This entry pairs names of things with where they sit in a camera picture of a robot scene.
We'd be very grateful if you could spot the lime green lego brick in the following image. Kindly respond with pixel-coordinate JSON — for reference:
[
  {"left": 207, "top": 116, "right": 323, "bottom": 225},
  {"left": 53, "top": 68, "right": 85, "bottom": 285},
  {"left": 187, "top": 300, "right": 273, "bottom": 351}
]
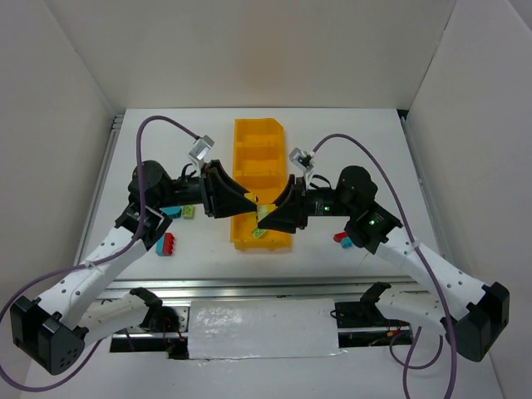
[{"left": 181, "top": 205, "right": 195, "bottom": 219}]

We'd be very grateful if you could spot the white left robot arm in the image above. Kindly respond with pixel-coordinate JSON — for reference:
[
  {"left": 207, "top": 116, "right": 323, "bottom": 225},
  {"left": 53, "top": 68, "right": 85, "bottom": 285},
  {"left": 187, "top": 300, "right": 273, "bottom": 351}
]
[{"left": 8, "top": 160, "right": 257, "bottom": 376}]

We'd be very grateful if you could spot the red studded lego brick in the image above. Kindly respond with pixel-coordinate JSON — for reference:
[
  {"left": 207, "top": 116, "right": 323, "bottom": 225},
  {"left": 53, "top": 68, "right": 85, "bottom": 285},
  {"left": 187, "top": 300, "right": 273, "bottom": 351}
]
[{"left": 162, "top": 233, "right": 175, "bottom": 256}]

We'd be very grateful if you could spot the red curved lego brick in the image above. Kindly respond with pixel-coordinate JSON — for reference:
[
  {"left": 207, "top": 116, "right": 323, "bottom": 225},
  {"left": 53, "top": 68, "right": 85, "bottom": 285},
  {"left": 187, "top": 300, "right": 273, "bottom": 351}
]
[{"left": 333, "top": 232, "right": 347, "bottom": 243}]

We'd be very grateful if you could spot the teal rectangular lego brick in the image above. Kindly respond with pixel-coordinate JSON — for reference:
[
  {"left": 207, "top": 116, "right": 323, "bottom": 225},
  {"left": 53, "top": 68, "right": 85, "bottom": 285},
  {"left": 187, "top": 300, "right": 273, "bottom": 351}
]
[{"left": 155, "top": 237, "right": 166, "bottom": 257}]

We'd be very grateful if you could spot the teal rounded lego brick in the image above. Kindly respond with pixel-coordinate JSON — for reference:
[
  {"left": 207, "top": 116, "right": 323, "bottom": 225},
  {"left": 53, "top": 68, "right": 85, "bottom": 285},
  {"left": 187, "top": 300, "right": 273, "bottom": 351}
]
[{"left": 160, "top": 206, "right": 182, "bottom": 219}]

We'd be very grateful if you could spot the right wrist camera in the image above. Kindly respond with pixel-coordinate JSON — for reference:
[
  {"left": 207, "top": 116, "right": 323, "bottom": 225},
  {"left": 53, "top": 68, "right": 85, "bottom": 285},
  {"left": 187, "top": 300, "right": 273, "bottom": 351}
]
[{"left": 288, "top": 148, "right": 315, "bottom": 182}]

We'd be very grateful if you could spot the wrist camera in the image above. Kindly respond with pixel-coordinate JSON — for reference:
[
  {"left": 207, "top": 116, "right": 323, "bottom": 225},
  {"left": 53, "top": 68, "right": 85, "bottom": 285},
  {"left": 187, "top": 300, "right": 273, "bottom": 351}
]
[
  {"left": 188, "top": 135, "right": 214, "bottom": 167},
  {"left": 288, "top": 148, "right": 315, "bottom": 182}
]

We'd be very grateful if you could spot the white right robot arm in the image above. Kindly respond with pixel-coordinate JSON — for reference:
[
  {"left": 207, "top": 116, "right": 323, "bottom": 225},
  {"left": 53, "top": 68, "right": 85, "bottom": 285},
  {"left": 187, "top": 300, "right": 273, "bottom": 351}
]
[{"left": 259, "top": 165, "right": 510, "bottom": 362}]

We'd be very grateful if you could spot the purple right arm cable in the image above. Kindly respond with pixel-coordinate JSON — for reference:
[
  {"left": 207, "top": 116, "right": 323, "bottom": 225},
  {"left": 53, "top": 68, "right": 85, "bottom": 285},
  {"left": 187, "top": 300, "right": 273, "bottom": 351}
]
[{"left": 310, "top": 133, "right": 458, "bottom": 399}]

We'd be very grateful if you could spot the teal small lego brick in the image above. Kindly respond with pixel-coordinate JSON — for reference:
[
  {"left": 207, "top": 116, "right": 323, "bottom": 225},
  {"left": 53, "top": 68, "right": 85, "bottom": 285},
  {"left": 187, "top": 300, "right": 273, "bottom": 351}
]
[{"left": 340, "top": 237, "right": 353, "bottom": 249}]

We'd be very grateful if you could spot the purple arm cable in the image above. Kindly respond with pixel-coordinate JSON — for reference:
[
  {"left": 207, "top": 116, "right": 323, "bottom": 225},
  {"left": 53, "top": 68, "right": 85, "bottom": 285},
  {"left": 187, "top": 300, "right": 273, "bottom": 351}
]
[
  {"left": 0, "top": 116, "right": 200, "bottom": 392},
  {"left": 310, "top": 133, "right": 458, "bottom": 399}
]

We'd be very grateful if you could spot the yellow divided plastic bin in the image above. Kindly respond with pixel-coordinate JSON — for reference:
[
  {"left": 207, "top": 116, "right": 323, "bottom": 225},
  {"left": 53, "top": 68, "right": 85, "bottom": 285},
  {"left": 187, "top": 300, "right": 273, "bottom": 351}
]
[{"left": 230, "top": 118, "right": 292, "bottom": 251}]

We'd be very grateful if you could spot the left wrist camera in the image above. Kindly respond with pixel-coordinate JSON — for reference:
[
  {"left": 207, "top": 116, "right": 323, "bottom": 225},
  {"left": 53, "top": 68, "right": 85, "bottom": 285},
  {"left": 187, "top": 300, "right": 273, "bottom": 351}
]
[{"left": 188, "top": 135, "right": 214, "bottom": 167}]

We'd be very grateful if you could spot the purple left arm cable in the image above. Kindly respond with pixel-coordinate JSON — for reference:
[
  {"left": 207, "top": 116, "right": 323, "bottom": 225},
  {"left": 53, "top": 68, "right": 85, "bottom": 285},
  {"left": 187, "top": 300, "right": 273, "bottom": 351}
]
[{"left": 0, "top": 116, "right": 200, "bottom": 392}]

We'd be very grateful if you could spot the white foil covered panel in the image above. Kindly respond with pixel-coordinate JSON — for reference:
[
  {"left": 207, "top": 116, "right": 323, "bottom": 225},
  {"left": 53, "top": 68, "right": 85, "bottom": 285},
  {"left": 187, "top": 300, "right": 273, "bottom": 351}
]
[{"left": 188, "top": 298, "right": 340, "bottom": 360}]

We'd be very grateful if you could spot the lime green lego in bin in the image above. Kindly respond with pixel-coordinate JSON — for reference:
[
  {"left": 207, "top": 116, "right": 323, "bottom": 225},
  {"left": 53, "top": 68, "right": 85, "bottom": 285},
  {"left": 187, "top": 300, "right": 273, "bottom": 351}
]
[{"left": 250, "top": 227, "right": 267, "bottom": 239}]

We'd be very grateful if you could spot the pale green lego brick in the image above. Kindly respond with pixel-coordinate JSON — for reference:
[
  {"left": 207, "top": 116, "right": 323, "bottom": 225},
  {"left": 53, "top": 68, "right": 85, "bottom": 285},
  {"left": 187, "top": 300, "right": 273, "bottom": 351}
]
[{"left": 257, "top": 204, "right": 268, "bottom": 222}]

